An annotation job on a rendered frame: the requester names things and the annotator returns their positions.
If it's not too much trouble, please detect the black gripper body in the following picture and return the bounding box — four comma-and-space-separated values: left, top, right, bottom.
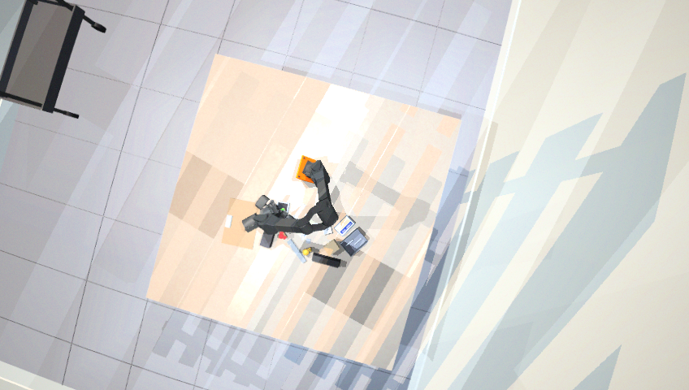
255, 195, 295, 219

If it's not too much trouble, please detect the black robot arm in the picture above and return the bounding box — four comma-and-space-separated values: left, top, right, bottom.
242, 160, 339, 235

